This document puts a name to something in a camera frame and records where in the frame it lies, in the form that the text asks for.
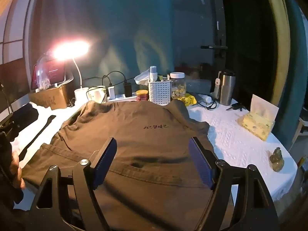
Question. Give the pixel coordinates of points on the clear plastic bag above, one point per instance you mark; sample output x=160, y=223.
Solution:
x=43, y=77

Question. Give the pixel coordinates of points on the black car key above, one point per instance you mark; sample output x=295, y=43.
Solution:
x=237, y=107

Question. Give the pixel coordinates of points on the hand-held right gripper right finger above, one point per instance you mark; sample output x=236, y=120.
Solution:
x=201, y=163

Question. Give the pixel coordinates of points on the yellow snack packet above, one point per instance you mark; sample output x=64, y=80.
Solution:
x=187, y=100

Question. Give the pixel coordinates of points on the glass jar with white lid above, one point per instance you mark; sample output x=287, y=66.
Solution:
x=178, y=86

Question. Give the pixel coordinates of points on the white spray bottle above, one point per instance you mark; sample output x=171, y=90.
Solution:
x=153, y=73

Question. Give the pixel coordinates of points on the small white bottle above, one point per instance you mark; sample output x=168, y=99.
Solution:
x=207, y=98

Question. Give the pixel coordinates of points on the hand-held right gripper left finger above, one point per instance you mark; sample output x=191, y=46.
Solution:
x=105, y=164

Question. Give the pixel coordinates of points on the person's left hand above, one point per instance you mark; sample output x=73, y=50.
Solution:
x=16, y=170

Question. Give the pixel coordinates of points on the white charger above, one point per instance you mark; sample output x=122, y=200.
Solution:
x=112, y=91

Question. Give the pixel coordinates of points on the white tissue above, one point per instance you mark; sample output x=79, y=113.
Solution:
x=142, y=78

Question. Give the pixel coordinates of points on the yellow tissue pack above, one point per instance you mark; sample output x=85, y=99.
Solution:
x=255, y=125

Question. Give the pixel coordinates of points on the white power strip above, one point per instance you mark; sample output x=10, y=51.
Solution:
x=120, y=99

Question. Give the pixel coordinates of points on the black cloth strip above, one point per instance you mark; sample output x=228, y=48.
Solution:
x=36, y=138

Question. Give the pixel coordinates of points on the silver tablet stand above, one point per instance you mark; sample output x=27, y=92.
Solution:
x=68, y=78

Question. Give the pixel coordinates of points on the white printed mug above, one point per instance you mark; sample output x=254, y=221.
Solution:
x=97, y=96

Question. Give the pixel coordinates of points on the white garment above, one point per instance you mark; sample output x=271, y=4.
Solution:
x=43, y=125

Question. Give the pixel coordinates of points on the dark door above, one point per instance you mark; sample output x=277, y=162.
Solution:
x=240, y=41

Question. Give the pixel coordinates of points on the cardboard box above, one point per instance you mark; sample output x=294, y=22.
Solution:
x=53, y=97

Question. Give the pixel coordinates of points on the white perforated basket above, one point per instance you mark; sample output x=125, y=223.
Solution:
x=158, y=92

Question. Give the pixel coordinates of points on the steel thermos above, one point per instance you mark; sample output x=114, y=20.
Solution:
x=226, y=89

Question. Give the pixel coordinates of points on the red tin can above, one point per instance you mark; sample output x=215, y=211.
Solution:
x=142, y=95

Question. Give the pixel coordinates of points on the black charger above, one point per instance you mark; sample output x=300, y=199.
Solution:
x=128, y=89

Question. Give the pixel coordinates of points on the tablet with red screen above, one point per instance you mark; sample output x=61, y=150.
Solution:
x=57, y=71

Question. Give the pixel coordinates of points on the white desk lamp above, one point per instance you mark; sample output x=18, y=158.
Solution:
x=69, y=49

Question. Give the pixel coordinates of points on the brown printed t-shirt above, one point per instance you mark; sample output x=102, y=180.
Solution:
x=149, y=137

